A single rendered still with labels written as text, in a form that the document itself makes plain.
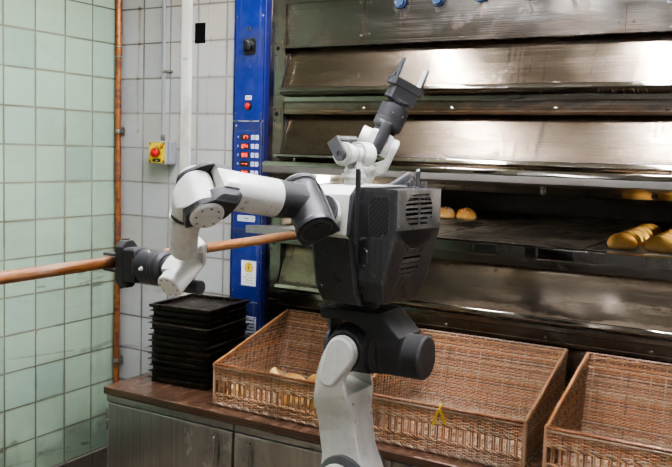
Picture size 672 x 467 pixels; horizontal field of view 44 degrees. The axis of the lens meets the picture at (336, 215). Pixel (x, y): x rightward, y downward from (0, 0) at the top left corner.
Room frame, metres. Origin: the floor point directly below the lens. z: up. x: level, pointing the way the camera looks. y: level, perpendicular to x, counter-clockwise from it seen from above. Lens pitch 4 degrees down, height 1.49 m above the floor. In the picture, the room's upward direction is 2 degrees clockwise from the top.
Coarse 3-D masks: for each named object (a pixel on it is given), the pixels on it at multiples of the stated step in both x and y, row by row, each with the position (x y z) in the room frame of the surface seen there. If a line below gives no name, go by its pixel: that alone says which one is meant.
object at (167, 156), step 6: (150, 144) 3.59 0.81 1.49; (156, 144) 3.57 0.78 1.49; (162, 144) 3.56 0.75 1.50; (168, 144) 3.56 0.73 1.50; (174, 144) 3.60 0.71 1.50; (162, 150) 3.56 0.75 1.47; (168, 150) 3.56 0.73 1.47; (174, 150) 3.60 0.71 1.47; (150, 156) 3.59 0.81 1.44; (162, 156) 3.56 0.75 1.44; (168, 156) 3.56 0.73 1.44; (174, 156) 3.60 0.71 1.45; (150, 162) 3.59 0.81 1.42; (156, 162) 3.57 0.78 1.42; (162, 162) 3.56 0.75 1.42; (168, 162) 3.56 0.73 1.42; (174, 162) 3.60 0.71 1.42
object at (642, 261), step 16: (448, 240) 2.97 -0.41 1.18; (464, 240) 2.97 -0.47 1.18; (512, 256) 2.85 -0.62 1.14; (528, 256) 2.82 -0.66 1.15; (544, 256) 2.80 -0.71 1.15; (560, 256) 2.77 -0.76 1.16; (576, 256) 2.74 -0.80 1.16; (592, 256) 2.72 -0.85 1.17; (608, 256) 2.69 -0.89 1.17; (624, 256) 2.67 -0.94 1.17; (640, 256) 2.64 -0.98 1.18; (656, 256) 2.65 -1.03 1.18
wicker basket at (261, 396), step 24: (288, 312) 3.27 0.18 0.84; (312, 312) 3.22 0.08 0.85; (264, 336) 3.14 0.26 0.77; (288, 336) 3.24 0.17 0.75; (312, 336) 3.18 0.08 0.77; (216, 360) 2.89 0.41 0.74; (240, 360) 3.01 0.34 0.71; (264, 360) 3.13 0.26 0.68; (288, 360) 3.21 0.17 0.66; (312, 360) 3.16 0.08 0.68; (216, 384) 2.89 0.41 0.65; (240, 384) 2.82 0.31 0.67; (264, 384) 2.77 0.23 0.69; (288, 384) 2.72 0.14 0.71; (312, 384) 2.67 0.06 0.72; (240, 408) 2.81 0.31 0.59; (264, 408) 2.77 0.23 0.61; (288, 408) 2.71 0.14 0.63; (312, 408) 2.67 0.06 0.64
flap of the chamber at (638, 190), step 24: (264, 168) 3.20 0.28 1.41; (288, 168) 3.15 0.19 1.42; (312, 168) 3.09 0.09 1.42; (504, 192) 2.91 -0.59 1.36; (528, 192) 2.84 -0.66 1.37; (552, 192) 2.78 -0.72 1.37; (576, 192) 2.72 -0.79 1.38; (600, 192) 2.66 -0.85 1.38; (624, 192) 2.60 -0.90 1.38; (648, 192) 2.55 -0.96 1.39
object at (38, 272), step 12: (228, 240) 2.53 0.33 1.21; (240, 240) 2.57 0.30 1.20; (252, 240) 2.62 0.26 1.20; (264, 240) 2.67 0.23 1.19; (276, 240) 2.73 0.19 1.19; (60, 264) 1.96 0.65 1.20; (72, 264) 1.99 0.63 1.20; (84, 264) 2.02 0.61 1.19; (96, 264) 2.05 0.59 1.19; (108, 264) 2.09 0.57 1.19; (0, 276) 1.81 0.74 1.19; (12, 276) 1.84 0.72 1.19; (24, 276) 1.87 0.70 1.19; (36, 276) 1.90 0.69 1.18; (48, 276) 1.93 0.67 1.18
